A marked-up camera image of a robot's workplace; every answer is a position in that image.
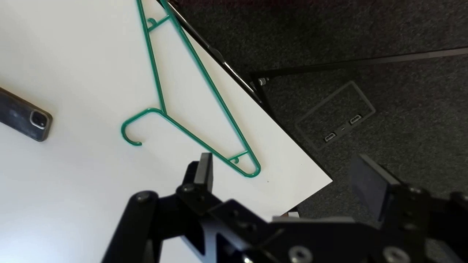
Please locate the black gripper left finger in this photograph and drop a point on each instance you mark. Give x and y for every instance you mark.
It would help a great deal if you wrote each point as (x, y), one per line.
(166, 229)

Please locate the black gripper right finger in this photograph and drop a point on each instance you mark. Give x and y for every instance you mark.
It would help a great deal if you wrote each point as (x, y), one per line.
(419, 220)

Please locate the green clothing hanger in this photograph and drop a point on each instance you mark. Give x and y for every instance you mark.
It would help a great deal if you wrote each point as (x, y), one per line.
(163, 112)

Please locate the floor outlet cover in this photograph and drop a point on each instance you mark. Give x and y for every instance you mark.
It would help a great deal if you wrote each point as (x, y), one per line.
(337, 112)

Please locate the dark smartphone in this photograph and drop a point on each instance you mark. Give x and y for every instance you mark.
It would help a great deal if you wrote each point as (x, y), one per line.
(24, 115)

